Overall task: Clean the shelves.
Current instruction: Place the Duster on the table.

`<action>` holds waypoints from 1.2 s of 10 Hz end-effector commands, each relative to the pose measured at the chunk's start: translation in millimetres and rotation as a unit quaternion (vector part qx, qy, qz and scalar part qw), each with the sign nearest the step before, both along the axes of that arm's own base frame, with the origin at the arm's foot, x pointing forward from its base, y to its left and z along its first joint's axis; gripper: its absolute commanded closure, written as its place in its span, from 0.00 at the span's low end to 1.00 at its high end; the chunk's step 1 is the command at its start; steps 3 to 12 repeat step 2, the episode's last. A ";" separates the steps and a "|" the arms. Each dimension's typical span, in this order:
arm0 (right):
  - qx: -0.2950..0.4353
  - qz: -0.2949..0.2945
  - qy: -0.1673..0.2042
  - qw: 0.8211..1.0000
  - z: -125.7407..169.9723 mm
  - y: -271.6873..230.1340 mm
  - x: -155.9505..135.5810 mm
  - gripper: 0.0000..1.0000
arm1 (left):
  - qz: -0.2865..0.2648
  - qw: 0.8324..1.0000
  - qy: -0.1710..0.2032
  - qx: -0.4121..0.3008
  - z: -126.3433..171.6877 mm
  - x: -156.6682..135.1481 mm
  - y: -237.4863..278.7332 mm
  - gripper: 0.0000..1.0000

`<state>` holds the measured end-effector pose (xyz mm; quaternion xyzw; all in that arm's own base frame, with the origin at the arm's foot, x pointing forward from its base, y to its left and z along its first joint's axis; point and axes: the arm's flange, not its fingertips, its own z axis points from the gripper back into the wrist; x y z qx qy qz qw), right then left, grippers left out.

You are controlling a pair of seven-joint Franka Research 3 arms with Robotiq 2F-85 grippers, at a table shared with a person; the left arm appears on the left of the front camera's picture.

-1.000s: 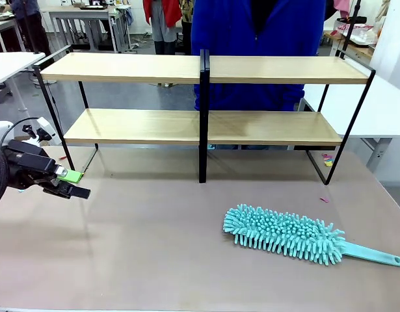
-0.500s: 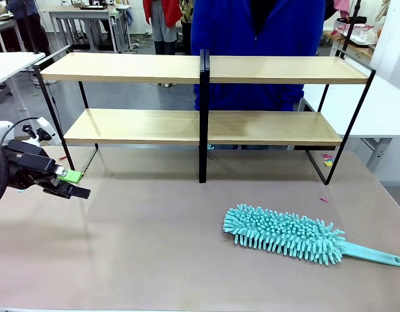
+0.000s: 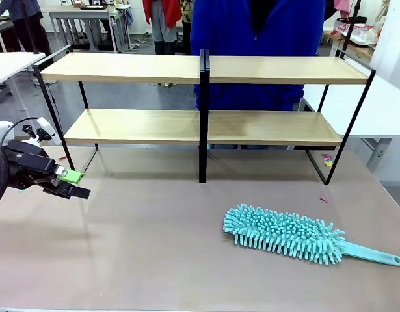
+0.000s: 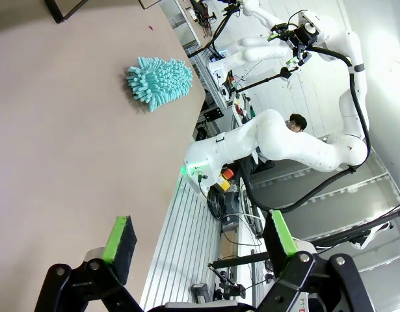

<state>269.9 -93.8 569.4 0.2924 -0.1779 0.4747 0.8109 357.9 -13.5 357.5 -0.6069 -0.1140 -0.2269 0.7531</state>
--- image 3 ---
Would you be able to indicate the cluttered wooden table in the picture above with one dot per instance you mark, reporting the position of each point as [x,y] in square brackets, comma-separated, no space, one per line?
[359,31]

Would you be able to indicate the person in red jacket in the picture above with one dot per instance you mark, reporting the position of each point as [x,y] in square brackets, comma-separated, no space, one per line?
[162,16]

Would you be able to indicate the person in blue jacket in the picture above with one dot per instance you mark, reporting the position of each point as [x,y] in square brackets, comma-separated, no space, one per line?
[251,32]

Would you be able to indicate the grey workbench table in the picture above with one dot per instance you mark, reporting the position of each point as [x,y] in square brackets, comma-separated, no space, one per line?
[89,19]

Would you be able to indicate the pink hanging garment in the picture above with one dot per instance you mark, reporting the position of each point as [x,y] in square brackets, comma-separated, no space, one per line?
[341,8]

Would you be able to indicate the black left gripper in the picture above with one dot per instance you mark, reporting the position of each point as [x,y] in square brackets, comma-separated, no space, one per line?
[27,165]

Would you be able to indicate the wooden shelf with black frame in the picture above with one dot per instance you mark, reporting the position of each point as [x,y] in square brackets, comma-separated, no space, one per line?
[121,66]

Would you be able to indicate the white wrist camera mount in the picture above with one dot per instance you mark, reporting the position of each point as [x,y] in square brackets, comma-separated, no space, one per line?
[47,128]

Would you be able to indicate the person in dark clothes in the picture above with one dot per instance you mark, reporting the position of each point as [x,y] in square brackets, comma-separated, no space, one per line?
[24,22]

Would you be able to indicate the pink paper scrap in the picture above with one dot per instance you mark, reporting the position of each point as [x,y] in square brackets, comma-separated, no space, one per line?
[325,156]
[323,199]

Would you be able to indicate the large white table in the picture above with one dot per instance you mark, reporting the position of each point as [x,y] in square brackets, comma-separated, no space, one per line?
[375,110]

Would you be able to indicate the teal chenille duster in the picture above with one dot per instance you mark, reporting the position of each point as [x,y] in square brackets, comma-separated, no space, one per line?
[277,234]

